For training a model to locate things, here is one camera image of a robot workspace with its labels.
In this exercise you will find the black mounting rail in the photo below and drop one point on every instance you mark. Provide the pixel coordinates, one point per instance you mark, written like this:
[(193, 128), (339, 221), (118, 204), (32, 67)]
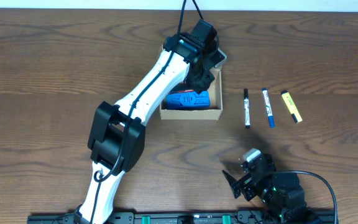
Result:
[(241, 216)]

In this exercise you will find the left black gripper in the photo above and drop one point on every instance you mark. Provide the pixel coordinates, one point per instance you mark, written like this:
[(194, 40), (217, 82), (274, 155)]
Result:
[(204, 83)]

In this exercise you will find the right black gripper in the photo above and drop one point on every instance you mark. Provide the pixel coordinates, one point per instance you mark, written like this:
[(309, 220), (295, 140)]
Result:
[(247, 185)]

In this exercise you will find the yellow highlighter pen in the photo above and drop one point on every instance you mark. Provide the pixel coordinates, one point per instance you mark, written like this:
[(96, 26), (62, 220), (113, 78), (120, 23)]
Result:
[(291, 106)]

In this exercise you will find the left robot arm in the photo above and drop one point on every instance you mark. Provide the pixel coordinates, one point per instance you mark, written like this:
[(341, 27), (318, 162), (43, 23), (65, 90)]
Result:
[(117, 136)]

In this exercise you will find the open cardboard box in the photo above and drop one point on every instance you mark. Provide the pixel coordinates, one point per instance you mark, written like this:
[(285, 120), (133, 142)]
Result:
[(213, 112)]

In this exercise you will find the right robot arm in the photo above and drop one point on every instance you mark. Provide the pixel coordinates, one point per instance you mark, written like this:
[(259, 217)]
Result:
[(281, 193)]

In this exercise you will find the black whiteboard marker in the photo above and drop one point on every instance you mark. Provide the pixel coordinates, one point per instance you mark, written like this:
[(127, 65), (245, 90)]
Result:
[(246, 109)]

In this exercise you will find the red black stapler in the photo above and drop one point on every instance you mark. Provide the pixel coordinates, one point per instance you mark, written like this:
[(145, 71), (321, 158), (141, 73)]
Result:
[(180, 91)]

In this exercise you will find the blue whiteboard marker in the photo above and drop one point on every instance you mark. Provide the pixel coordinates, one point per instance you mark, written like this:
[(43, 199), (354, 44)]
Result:
[(268, 108)]

